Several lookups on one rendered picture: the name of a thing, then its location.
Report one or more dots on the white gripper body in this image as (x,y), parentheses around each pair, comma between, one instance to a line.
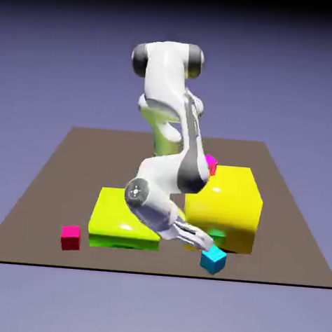
(190,234)

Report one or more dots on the small cyan cube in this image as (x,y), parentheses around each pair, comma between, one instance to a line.
(212,260)

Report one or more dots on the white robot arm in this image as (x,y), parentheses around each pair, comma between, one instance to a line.
(164,78)

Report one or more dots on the small magenta cube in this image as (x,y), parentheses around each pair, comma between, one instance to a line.
(212,164)

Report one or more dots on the small pink cube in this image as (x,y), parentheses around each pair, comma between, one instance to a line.
(70,237)

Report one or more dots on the large yellow box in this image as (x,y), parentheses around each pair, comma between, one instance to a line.
(230,204)

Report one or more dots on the large lime green box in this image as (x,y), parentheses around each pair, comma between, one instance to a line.
(114,221)

